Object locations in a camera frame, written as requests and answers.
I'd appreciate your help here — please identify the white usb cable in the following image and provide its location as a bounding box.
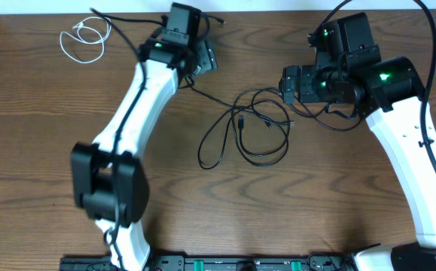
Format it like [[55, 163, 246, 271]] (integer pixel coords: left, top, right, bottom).
[[59, 16, 112, 64]]

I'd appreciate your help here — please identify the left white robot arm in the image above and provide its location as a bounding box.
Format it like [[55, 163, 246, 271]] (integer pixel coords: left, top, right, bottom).
[[70, 2, 217, 270]]

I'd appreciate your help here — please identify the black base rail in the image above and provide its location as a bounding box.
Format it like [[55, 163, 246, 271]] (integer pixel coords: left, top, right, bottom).
[[59, 254, 354, 271]]

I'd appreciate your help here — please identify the black usb cable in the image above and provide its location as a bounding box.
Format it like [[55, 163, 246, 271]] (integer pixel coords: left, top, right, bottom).
[[230, 88, 364, 168], [181, 77, 296, 170]]

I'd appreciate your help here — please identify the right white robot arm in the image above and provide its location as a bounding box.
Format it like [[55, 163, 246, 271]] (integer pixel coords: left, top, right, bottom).
[[279, 13, 436, 270]]

